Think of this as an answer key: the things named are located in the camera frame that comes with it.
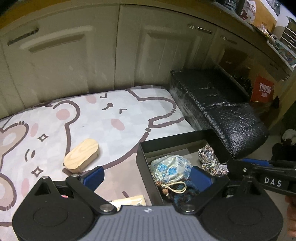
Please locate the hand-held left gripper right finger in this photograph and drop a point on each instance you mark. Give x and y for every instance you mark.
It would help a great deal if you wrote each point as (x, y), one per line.
(201, 178)

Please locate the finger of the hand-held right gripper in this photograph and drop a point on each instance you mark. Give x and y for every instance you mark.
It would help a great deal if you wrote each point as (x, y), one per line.
(240, 166)

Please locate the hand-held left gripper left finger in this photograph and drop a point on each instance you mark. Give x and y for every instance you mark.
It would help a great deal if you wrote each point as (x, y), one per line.
(92, 177)

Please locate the oval wooden box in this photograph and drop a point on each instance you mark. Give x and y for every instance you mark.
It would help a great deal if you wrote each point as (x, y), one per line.
(81, 155)

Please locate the brown and blue crochet ornament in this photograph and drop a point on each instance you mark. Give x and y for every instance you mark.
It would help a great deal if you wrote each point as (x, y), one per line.
(182, 197)

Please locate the blue brocade pouch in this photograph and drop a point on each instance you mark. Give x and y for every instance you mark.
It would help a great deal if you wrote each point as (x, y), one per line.
(168, 169)

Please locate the yellow paper packet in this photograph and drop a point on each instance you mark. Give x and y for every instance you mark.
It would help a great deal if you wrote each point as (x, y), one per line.
(131, 200)

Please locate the black cardboard box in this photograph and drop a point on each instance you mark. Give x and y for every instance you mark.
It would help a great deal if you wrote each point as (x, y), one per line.
(148, 176)

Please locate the black padded bench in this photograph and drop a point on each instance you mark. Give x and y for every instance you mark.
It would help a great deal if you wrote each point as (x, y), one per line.
(219, 111)

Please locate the printed blanket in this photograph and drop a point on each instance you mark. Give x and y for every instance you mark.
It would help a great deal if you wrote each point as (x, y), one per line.
(92, 115)

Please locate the red cardboard box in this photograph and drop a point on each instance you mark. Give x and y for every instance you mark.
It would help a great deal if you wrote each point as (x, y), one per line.
(261, 89)

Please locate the flat brown cardboard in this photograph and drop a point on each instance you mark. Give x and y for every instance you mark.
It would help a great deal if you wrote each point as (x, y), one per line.
(232, 58)

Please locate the grey drawer organiser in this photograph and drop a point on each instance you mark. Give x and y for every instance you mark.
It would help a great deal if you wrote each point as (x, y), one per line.
(289, 34)

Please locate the printed red and white carton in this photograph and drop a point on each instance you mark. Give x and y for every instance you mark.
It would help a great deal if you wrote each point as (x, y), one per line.
(248, 11)

